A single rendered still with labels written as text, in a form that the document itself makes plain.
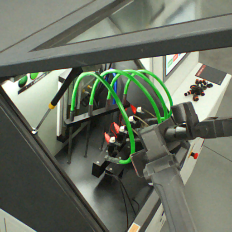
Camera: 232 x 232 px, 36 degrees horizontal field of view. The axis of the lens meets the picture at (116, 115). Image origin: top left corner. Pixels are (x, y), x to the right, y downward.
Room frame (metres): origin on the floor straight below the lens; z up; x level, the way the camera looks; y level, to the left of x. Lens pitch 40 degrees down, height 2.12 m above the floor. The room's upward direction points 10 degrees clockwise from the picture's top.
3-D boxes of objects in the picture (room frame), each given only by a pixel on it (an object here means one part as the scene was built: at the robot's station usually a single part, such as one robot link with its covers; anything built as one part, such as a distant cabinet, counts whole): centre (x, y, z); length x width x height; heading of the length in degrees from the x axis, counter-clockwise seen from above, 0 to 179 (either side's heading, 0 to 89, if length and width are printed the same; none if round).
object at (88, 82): (1.36, 0.14, 1.20); 0.13 x 0.03 x 0.31; 157
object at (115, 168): (1.14, -0.05, 0.91); 0.34 x 0.10 x 0.15; 157
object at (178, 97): (1.62, -0.42, 0.97); 0.70 x 0.22 x 0.03; 157
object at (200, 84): (1.65, -0.43, 1.01); 0.23 x 0.11 x 0.06; 157
